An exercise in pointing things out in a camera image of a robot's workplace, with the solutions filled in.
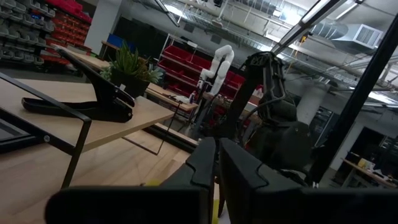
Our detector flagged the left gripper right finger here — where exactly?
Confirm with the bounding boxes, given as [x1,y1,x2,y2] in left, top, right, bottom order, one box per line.
[219,139,398,224]

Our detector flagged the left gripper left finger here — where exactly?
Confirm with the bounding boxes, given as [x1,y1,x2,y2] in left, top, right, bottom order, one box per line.
[45,137,217,224]

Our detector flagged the cluttered background workbench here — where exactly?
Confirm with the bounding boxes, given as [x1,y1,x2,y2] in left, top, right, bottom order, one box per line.
[340,151,398,189]

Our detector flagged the small wooden riser shelf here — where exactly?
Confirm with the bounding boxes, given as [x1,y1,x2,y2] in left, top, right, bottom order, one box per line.
[0,70,175,190]

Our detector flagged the black stapler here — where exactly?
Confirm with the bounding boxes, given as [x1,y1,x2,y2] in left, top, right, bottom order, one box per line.
[21,48,136,124]

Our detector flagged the wooden background workbench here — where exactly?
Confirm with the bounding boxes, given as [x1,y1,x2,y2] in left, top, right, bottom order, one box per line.
[51,43,200,113]

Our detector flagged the potted succulent plant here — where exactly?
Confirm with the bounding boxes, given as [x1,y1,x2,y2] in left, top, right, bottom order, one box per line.
[99,41,165,99]

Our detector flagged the red bin storage rack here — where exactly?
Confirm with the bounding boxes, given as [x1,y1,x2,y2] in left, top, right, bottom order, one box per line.
[157,44,246,97]

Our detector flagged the blue panel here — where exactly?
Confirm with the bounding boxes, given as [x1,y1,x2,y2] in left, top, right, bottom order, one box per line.
[107,33,136,52]

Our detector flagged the white ceiling air vent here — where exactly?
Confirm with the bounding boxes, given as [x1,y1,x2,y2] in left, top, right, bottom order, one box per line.
[331,23,384,50]

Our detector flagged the overhead LED light bar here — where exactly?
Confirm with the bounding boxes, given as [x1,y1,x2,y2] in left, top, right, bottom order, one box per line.
[270,0,364,55]

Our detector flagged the grey and red bin rack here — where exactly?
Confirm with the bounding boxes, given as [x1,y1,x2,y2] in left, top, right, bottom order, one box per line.
[0,0,93,66]

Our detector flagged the black aluminium rig frame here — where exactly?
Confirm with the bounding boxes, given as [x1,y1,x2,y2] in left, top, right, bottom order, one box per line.
[0,14,398,187]

